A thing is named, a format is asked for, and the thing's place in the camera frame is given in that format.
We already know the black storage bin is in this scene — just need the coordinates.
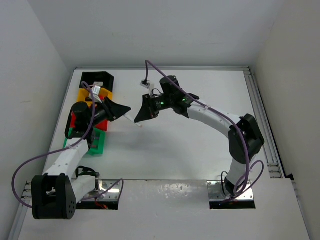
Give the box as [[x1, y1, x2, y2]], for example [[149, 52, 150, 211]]
[[80, 71, 115, 92]]

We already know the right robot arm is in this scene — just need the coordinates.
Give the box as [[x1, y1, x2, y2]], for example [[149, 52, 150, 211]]
[[134, 75, 265, 196]]

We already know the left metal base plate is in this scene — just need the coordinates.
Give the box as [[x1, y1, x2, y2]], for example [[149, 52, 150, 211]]
[[74, 178, 125, 203]]

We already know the white pen orange cap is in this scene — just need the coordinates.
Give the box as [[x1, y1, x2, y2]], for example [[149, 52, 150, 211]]
[[123, 114, 143, 128]]

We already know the red storage bin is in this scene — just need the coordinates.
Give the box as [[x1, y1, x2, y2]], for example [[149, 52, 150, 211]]
[[70, 113, 108, 132]]

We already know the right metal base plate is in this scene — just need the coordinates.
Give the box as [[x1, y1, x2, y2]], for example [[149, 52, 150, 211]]
[[206, 180, 254, 202]]

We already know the yellow storage bin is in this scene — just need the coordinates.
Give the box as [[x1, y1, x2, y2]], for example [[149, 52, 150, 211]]
[[76, 87, 113, 104]]

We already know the green storage bin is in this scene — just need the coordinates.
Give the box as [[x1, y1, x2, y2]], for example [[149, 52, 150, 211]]
[[63, 127, 106, 156]]

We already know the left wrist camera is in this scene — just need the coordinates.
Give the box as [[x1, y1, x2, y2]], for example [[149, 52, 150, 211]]
[[89, 85, 103, 104]]

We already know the metal base plate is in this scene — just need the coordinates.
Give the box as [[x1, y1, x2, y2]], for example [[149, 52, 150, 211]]
[[74, 178, 125, 203], [206, 180, 254, 202]]

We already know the white eraser block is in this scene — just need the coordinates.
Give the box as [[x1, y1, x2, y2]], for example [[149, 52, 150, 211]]
[[93, 81, 104, 87]]

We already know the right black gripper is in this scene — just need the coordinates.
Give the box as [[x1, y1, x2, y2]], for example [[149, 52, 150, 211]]
[[135, 93, 174, 122]]

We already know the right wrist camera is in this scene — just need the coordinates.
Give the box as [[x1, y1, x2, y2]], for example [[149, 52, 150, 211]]
[[140, 79, 154, 96]]

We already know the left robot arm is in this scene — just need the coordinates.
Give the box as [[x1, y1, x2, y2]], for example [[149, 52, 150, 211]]
[[31, 97, 131, 220]]

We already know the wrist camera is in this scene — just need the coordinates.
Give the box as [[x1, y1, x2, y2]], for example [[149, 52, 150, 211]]
[[140, 79, 154, 96], [89, 85, 103, 104]]

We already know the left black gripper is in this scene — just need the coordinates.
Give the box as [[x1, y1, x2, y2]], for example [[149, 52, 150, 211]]
[[86, 96, 131, 128]]

